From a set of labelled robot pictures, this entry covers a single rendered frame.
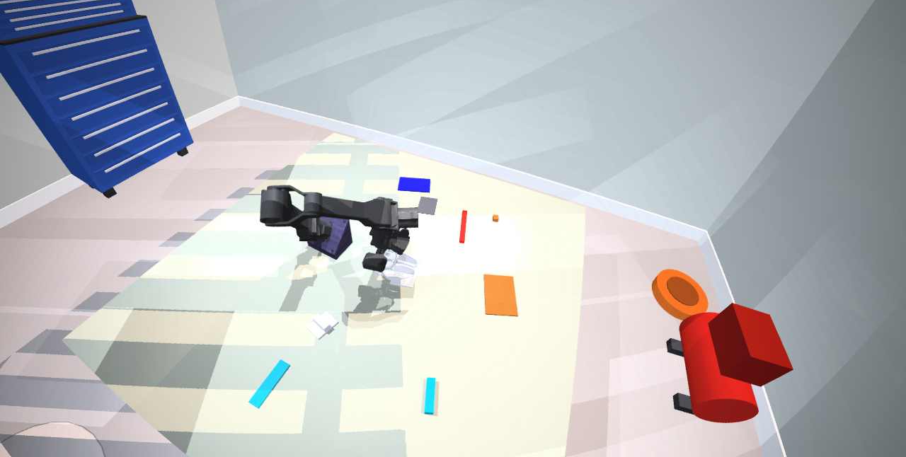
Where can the orange flat plate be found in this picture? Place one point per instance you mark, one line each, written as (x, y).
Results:
(500, 295)

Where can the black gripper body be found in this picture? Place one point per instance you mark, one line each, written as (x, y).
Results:
(376, 262)

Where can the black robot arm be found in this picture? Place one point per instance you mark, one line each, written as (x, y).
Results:
(382, 214)

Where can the cyan rectangular bar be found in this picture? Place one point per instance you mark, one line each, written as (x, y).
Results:
(429, 396)

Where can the cyan flat bar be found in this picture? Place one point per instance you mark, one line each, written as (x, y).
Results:
(269, 383)

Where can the red flat bar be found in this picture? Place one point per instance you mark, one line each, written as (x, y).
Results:
(463, 227)

